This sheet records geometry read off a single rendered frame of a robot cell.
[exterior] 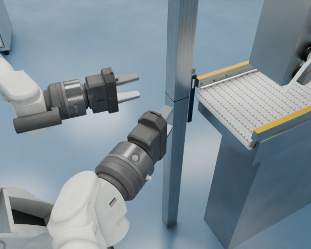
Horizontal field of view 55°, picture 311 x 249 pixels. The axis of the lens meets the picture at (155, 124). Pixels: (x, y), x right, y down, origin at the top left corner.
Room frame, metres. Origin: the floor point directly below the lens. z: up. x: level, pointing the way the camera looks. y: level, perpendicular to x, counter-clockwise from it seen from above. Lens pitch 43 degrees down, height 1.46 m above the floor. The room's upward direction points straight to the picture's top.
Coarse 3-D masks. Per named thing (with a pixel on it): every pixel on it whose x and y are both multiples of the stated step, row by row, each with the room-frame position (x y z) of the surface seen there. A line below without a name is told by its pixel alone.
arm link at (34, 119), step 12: (60, 84) 0.55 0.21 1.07; (48, 96) 0.52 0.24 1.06; (60, 96) 0.52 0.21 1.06; (24, 108) 0.49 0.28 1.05; (36, 108) 0.49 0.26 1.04; (48, 108) 0.51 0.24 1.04; (60, 108) 0.50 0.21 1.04; (24, 120) 0.46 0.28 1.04; (36, 120) 0.47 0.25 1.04; (48, 120) 0.47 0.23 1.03; (60, 120) 0.48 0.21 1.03; (24, 132) 0.50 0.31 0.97; (36, 132) 0.49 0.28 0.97
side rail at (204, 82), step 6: (246, 66) 0.87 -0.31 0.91; (252, 66) 0.88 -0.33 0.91; (228, 72) 0.83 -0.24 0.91; (234, 72) 0.85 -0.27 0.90; (240, 72) 0.86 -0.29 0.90; (210, 78) 0.80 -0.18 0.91; (216, 78) 0.81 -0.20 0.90; (222, 78) 0.82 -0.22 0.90; (198, 84) 0.78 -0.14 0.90; (204, 84) 0.79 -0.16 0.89
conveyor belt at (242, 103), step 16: (240, 80) 0.83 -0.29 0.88; (256, 80) 0.83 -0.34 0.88; (208, 96) 0.74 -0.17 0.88; (224, 96) 0.74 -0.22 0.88; (240, 96) 0.74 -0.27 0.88; (256, 96) 0.74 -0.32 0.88; (272, 96) 0.74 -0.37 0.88; (288, 96) 0.74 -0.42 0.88; (304, 96) 0.74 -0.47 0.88; (224, 112) 0.67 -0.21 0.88; (240, 112) 0.67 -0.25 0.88; (256, 112) 0.67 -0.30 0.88; (272, 112) 0.67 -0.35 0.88; (288, 112) 0.67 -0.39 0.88; (240, 128) 0.60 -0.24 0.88
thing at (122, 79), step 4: (116, 76) 0.59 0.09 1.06; (120, 76) 0.60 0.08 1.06; (124, 76) 0.60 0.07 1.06; (128, 76) 0.60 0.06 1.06; (132, 76) 0.60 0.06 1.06; (136, 76) 0.60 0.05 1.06; (116, 80) 0.58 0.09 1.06; (120, 80) 0.58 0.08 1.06; (124, 80) 0.58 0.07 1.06; (128, 80) 0.59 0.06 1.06; (132, 80) 0.59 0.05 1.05; (136, 80) 0.59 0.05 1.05; (116, 84) 0.57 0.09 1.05; (120, 84) 0.58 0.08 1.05
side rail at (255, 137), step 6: (306, 114) 0.62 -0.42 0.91; (294, 120) 0.60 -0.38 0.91; (300, 120) 0.62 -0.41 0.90; (276, 126) 0.57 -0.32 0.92; (282, 126) 0.58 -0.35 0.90; (288, 126) 0.60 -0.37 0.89; (264, 132) 0.55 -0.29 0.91; (270, 132) 0.56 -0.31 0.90; (252, 138) 0.55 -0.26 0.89; (258, 138) 0.54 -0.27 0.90
